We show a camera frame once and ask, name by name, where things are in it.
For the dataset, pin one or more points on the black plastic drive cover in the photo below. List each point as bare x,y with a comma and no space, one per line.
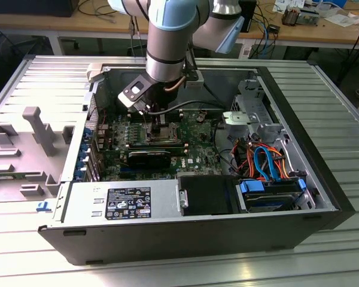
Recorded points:
206,194

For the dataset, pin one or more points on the silver power supply unit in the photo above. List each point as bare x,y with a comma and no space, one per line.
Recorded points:
83,203

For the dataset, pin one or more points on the green motherboard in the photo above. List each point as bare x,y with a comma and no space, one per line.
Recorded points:
197,140

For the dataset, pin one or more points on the silver metal drive cage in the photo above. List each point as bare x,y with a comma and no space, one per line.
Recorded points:
269,133

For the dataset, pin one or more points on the grey metal device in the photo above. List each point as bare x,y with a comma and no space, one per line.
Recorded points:
309,18

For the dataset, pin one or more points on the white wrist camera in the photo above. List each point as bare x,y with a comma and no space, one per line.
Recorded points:
131,98

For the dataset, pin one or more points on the grey case release latch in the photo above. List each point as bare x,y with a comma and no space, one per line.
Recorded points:
94,73

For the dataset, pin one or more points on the hard disk in blue carrier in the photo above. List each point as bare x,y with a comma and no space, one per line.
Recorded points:
266,203

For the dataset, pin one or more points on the white paper sheet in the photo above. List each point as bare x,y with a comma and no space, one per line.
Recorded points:
342,19

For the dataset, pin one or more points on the small black adapter box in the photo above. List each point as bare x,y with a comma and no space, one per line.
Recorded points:
273,29

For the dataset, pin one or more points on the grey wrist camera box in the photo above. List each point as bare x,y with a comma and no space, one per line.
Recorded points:
194,83

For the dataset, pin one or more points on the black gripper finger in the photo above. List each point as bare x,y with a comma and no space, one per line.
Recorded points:
163,118
157,129

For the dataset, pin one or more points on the black upright box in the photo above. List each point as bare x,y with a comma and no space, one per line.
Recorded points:
249,15

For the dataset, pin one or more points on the black graphics card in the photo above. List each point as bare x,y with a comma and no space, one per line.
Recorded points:
149,160

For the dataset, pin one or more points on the green RAM stick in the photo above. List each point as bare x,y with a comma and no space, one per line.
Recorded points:
6,178

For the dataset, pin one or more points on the black box on desk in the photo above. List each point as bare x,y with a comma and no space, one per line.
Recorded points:
33,7

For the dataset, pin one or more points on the metal heatsink cooler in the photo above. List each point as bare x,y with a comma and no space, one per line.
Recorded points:
290,16

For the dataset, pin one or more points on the wooden desk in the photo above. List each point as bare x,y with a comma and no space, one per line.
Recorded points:
48,22

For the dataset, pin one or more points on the black RAM slot row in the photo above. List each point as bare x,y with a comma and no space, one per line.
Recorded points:
175,117
155,147

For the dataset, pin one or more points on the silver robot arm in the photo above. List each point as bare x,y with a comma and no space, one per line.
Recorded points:
164,45

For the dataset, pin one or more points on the blue case latch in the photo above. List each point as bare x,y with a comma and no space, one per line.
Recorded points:
43,206

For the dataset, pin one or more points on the grey parts rack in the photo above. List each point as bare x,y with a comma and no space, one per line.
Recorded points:
33,155

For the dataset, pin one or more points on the black open PC case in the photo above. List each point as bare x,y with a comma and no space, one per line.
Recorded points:
167,239

